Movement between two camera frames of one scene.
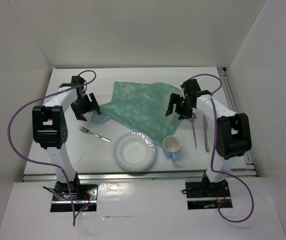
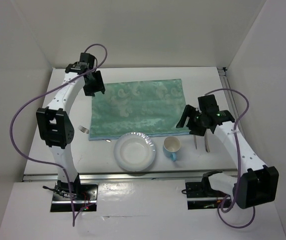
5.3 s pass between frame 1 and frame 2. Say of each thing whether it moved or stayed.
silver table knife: stayed
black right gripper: moved
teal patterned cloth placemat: moved
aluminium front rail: stayed
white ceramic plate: stayed
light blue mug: stayed
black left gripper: moved
